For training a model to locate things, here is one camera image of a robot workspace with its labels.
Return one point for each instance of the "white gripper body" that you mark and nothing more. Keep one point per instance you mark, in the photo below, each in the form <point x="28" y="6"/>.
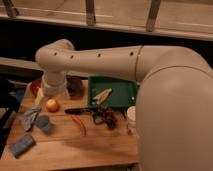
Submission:
<point x="53" y="83"/>

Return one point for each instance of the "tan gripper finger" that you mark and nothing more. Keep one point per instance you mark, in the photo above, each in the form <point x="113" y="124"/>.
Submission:
<point x="39" y="96"/>

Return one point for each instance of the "blue sponge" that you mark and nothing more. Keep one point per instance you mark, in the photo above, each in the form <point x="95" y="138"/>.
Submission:
<point x="22" y="145"/>

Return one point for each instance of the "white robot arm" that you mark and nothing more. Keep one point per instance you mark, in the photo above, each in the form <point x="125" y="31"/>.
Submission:
<point x="173" y="88"/>

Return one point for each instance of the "green plastic tray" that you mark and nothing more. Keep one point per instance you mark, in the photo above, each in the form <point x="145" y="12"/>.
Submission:
<point x="123" y="93"/>

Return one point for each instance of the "red bowl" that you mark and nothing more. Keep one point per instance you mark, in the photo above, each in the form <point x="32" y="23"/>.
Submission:
<point x="35" y="86"/>

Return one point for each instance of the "orange fruit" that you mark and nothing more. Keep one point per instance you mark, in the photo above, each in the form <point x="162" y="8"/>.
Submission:
<point x="52" y="105"/>

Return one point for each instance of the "dark maroon bowl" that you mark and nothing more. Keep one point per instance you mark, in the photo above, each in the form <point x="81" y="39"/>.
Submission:
<point x="74" y="86"/>

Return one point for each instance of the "grey crumpled cloth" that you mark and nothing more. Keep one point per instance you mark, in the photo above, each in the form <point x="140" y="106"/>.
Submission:
<point x="28" y="117"/>

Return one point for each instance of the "wooden cutting board table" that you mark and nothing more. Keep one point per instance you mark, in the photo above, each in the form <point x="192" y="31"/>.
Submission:
<point x="70" y="146"/>

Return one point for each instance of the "red chili pepper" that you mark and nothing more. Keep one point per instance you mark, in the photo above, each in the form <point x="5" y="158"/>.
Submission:
<point x="78" y="121"/>

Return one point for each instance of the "banana peel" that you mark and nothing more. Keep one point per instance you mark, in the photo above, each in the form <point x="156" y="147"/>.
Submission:
<point x="101" y="97"/>

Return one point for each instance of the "white plastic cup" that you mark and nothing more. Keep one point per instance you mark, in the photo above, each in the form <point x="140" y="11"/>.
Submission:
<point x="131" y="116"/>

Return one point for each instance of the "black handled knife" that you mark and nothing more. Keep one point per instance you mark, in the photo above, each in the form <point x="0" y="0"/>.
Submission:
<point x="78" y="111"/>

